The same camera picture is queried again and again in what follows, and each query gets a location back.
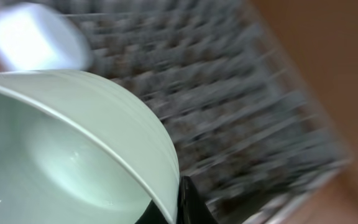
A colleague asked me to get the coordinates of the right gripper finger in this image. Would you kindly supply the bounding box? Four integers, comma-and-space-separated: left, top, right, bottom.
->
135, 176, 218, 224

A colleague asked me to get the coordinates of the mint green bowl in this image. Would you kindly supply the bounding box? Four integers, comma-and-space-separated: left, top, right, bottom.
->
0, 70, 180, 223

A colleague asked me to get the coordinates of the light blue bowl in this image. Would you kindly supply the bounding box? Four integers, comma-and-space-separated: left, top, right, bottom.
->
0, 2, 93, 71

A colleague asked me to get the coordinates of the grey dishwasher rack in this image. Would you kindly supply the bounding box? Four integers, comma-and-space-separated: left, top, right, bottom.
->
0, 0, 354, 224

